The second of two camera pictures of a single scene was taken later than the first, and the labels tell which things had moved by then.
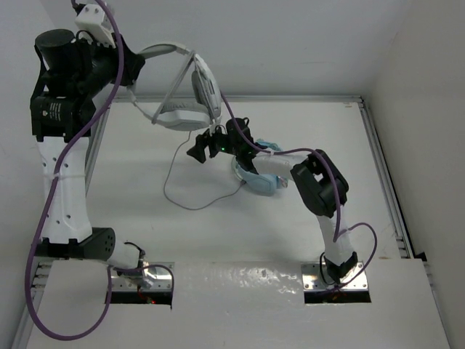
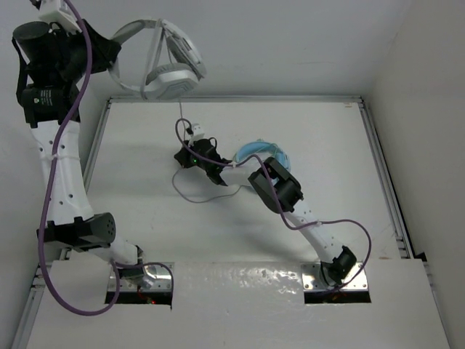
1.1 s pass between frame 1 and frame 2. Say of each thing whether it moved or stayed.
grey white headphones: moved
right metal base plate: stayed
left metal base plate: stayed
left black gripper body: moved
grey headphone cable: moved
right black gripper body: moved
